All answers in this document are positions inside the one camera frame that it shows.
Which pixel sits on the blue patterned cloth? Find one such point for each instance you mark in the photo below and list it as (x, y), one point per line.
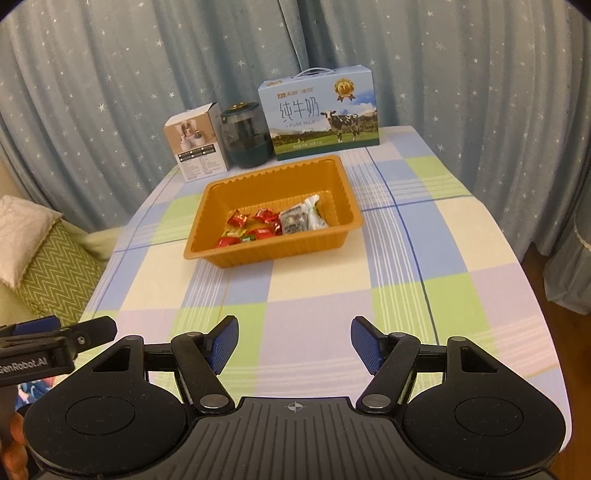
(32, 391)

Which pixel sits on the red candy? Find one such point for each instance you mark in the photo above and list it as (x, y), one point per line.
(235, 217)
(264, 214)

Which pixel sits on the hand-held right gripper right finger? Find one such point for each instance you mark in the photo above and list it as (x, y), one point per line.
(367, 344)

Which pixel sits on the beige pillow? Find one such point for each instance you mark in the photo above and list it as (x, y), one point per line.
(23, 235)

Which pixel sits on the orange plastic tray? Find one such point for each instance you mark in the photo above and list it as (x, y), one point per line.
(277, 184)

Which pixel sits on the dark printed snack packet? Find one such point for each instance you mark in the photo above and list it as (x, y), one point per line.
(295, 221)

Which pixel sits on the white humidifier box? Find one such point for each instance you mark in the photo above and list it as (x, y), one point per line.
(198, 152)

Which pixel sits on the dark green humidifier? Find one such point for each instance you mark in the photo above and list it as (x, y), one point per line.
(247, 143)

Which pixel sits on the large red snack packet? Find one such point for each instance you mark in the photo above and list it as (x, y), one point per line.
(228, 241)
(265, 233)

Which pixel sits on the blue milk carton box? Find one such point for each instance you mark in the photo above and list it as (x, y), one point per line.
(318, 124)

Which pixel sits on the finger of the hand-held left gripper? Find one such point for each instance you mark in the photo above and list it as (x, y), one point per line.
(32, 325)
(92, 332)

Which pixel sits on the green zigzag pillow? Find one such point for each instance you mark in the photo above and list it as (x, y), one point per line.
(60, 267)

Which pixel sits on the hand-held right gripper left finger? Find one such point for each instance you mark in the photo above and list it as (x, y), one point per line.
(224, 344)

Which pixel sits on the blue star curtain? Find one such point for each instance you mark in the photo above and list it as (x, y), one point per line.
(92, 69)

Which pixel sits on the light green sofa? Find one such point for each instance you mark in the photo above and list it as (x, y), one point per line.
(104, 242)

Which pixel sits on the person's left hand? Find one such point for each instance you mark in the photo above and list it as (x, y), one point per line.
(18, 438)

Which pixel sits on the silver foil snack packet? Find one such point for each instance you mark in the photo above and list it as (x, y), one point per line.
(316, 217)

